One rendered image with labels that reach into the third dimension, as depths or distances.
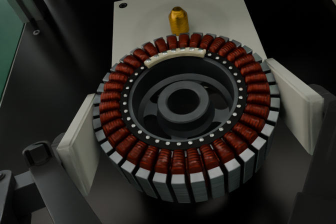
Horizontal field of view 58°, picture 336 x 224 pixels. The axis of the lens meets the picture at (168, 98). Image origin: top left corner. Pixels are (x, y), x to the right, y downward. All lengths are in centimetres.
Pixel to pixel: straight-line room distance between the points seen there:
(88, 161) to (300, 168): 16
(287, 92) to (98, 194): 16
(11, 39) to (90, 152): 32
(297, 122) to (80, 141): 11
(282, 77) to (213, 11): 19
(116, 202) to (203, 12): 22
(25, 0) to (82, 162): 30
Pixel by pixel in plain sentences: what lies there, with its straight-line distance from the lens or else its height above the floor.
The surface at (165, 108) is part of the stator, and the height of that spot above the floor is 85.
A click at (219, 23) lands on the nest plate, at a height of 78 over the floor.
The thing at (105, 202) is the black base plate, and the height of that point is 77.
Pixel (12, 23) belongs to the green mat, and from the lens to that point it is 51.
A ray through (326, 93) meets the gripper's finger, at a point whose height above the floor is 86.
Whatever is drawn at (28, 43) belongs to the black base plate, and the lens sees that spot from 42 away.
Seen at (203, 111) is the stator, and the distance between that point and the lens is 18.
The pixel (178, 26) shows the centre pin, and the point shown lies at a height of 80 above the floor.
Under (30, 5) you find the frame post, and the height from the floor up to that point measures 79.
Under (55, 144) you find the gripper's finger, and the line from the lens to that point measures 18.
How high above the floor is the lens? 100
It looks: 52 degrees down
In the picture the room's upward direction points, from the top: 16 degrees counter-clockwise
